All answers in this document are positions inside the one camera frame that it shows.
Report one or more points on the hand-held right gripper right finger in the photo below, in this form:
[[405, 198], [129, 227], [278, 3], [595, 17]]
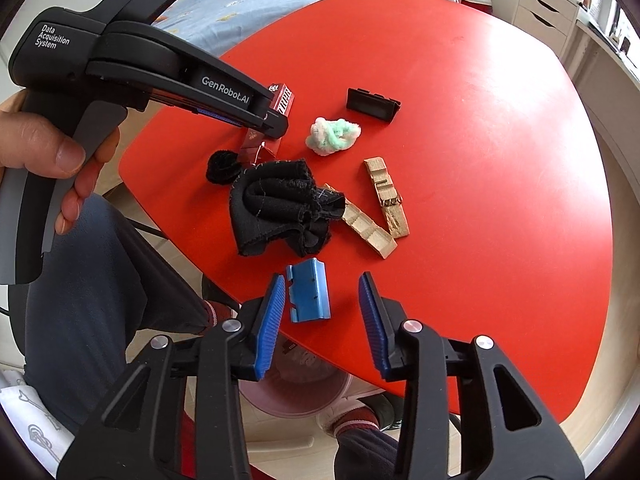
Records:
[[372, 325]]

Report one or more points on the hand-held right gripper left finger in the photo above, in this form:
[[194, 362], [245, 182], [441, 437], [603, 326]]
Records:
[[270, 330]]

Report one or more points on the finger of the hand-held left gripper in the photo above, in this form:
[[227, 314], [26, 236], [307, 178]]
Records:
[[225, 92]]

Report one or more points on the blue metal bracket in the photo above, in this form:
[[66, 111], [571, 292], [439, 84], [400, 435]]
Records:
[[310, 290]]

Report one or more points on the red snack packet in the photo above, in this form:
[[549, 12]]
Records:
[[260, 146]]

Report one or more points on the pink trash bin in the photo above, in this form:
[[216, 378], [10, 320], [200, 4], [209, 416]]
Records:
[[300, 390]]

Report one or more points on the wooden clothespin half with spring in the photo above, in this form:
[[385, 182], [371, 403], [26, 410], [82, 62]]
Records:
[[387, 200]]

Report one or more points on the black plastic clip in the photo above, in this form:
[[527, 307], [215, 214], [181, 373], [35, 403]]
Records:
[[370, 102]]

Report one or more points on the person's left hand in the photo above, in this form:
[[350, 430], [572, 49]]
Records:
[[55, 152]]

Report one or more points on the striped sock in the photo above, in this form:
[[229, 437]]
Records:
[[220, 312], [350, 417]]

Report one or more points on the black fuzzy round pad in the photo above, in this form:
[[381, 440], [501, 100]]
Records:
[[222, 167]]

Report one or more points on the white green crumpled tissue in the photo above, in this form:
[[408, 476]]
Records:
[[332, 135]]

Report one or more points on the black cloth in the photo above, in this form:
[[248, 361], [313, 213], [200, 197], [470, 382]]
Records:
[[270, 205]]

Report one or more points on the person's right leg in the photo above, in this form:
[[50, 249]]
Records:
[[365, 455]]

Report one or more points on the person's leg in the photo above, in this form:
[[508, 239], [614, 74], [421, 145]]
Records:
[[100, 285], [365, 455]]

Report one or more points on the person's left leg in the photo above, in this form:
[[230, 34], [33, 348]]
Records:
[[100, 285]]

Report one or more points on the red table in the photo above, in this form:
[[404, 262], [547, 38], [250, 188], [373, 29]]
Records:
[[450, 110]]

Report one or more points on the white printed shirt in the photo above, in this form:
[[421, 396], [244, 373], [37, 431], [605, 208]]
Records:
[[30, 425]]

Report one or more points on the white drawer unit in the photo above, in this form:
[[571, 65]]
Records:
[[545, 5]]

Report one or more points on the white desk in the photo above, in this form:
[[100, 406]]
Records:
[[600, 55]]

